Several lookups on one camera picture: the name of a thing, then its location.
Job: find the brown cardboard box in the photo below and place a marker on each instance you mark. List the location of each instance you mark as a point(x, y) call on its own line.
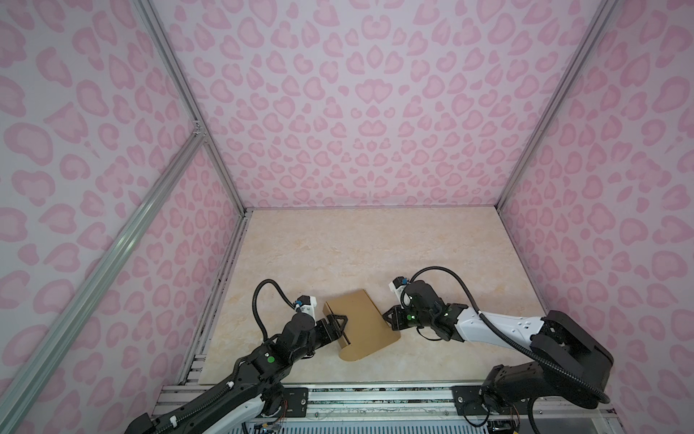
point(365, 332)

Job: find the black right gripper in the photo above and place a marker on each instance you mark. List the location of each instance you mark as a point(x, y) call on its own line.
point(395, 314)

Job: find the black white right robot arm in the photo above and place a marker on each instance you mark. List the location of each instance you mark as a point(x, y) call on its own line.
point(564, 360)

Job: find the aluminium post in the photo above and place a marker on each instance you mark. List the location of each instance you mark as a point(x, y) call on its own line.
point(605, 13)
point(151, 20)

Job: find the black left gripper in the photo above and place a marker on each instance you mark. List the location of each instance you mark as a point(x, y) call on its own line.
point(332, 322)

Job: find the back left aluminium post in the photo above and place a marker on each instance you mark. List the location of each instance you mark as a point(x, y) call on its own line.
point(151, 20)

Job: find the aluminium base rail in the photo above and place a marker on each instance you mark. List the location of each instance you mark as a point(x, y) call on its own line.
point(427, 407)

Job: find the left aluminium frame strut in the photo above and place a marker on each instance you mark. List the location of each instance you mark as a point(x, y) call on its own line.
point(30, 381)

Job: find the black mounting plate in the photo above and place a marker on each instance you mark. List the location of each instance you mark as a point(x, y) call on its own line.
point(467, 400)
point(295, 401)

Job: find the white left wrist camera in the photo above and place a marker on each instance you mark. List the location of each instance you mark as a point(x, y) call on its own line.
point(306, 305)

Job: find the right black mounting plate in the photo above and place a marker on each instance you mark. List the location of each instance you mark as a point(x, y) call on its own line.
point(467, 400)

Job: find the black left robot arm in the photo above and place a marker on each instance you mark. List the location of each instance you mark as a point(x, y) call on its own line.
point(254, 388)

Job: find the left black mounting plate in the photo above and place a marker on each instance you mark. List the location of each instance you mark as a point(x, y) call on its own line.
point(295, 401)

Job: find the back right aluminium post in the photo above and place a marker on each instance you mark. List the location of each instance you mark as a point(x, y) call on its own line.
point(605, 13)

